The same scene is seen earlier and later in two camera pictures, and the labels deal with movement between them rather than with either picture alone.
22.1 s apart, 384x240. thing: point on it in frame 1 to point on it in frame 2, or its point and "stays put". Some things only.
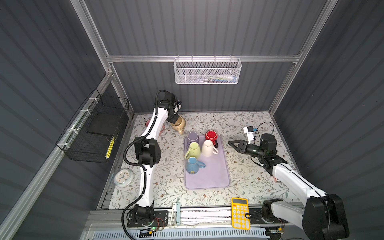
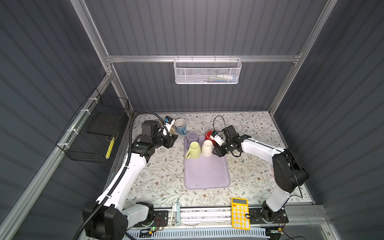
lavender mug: x=192 y=136 stays put
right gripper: x=242 y=151 to x=219 y=152
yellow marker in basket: x=111 y=145 stays put
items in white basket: x=221 y=78 stays put
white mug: x=208 y=149 stays put
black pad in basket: x=104 y=123 stays put
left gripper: x=175 y=116 to x=169 y=140
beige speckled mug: x=179 y=125 to x=172 y=130
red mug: x=212 y=135 stays put
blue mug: x=192 y=166 to x=180 y=124
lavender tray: x=215 y=174 stays put
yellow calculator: x=239 y=208 stays put
